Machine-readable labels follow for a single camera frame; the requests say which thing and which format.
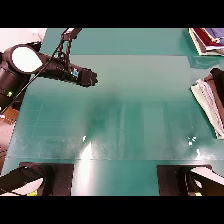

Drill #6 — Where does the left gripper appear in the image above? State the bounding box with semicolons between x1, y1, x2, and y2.
78;67;99;89

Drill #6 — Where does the black garment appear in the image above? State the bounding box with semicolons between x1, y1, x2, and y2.
209;67;224;102

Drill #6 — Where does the cream garment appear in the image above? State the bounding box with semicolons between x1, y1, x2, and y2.
188;28;224;56

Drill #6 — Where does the white striped garment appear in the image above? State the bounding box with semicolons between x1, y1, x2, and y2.
190;78;224;141

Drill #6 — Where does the dark red garment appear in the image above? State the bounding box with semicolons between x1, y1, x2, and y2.
193;28;224;48

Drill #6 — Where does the brown garment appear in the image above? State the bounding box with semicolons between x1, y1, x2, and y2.
203;73;224;128

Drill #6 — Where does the purple garment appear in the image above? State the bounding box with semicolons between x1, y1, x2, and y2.
203;28;224;45

